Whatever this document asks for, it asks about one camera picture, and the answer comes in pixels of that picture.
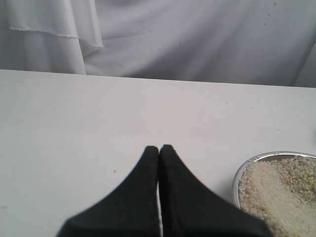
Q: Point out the round metal rice tray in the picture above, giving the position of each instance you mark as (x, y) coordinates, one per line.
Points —
(280, 189)

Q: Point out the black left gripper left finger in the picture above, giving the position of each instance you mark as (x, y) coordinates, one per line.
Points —
(130, 210)

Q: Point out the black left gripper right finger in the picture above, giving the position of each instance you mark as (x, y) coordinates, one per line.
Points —
(190, 209)

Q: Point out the white backdrop curtain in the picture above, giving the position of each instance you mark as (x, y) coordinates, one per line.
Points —
(270, 42)

